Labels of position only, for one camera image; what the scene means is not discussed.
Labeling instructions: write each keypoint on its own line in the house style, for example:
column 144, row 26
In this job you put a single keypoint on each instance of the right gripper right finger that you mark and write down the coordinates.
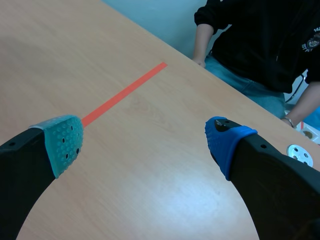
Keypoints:
column 270, row 185

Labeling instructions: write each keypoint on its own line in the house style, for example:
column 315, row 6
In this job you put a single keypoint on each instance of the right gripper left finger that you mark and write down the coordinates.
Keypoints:
column 22, row 160

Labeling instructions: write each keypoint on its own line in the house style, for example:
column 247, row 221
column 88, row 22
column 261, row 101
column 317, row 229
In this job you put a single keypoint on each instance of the leaf picture on clear card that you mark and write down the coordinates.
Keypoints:
column 309, row 133

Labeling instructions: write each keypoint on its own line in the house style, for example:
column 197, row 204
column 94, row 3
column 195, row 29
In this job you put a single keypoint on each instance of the person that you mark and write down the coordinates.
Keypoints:
column 260, row 47

